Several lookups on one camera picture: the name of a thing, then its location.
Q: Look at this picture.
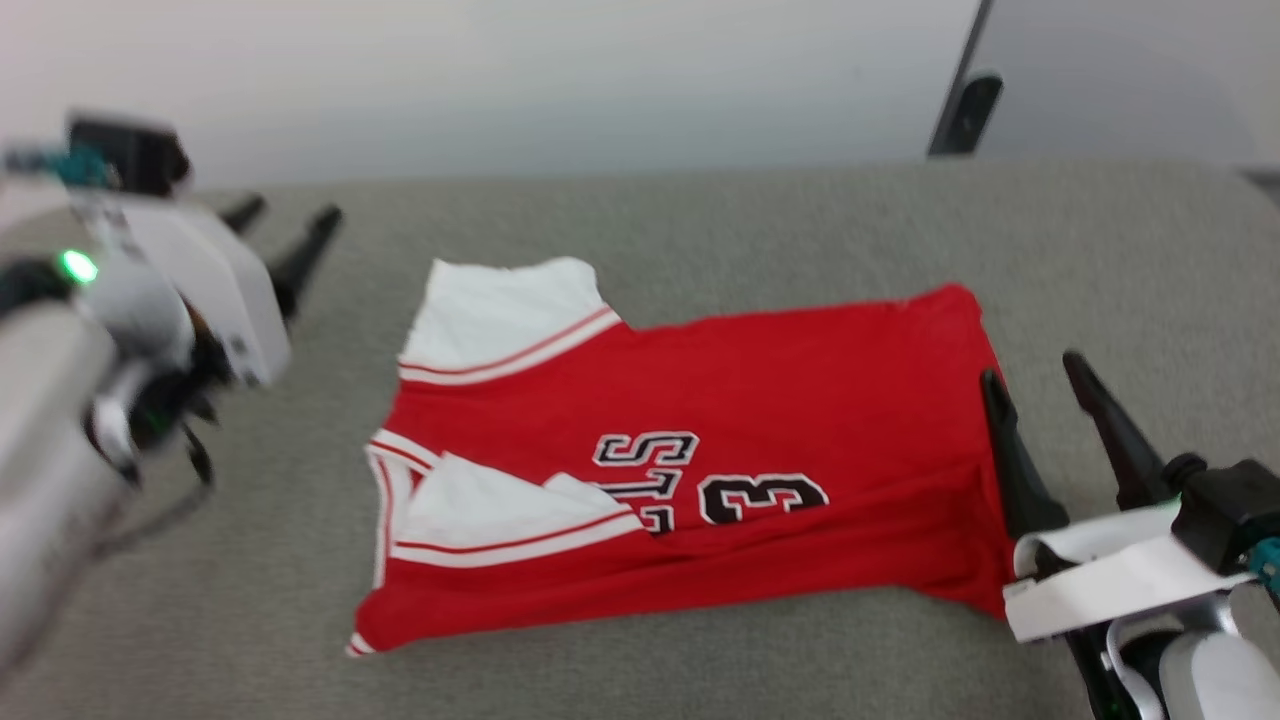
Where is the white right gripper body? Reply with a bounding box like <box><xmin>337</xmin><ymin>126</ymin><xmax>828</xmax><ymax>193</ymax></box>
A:
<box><xmin>1003</xmin><ymin>500</ymin><xmax>1256</xmax><ymax>643</ymax></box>

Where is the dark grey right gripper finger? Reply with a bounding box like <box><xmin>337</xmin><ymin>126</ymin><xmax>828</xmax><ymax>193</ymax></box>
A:
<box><xmin>980</xmin><ymin>368</ymin><xmax>1071</xmax><ymax>546</ymax></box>
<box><xmin>1062</xmin><ymin>350</ymin><xmax>1171</xmax><ymax>511</ymax></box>

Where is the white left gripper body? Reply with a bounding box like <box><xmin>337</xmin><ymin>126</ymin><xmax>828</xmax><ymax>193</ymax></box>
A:
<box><xmin>75</xmin><ymin>193</ymin><xmax>291</xmax><ymax>387</ymax></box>

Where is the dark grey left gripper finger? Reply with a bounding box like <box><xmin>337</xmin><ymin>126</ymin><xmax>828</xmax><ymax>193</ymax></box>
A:
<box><xmin>268</xmin><ymin>205</ymin><xmax>343</xmax><ymax>321</ymax></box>
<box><xmin>220</xmin><ymin>195</ymin><xmax>269</xmax><ymax>237</ymax></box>

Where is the red Bulls basketball jersey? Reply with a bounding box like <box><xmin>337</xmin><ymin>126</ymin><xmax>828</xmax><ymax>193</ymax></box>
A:
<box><xmin>345</xmin><ymin>257</ymin><xmax>1021</xmax><ymax>658</ymax></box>

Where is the dark oval wall bracket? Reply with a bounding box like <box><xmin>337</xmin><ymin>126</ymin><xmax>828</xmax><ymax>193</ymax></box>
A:
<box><xmin>935</xmin><ymin>72</ymin><xmax>1004</xmax><ymax>158</ymax></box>

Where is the dark vertical wall strip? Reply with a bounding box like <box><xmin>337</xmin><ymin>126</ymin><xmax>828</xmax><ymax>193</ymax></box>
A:
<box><xmin>928</xmin><ymin>0</ymin><xmax>996</xmax><ymax>158</ymax></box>

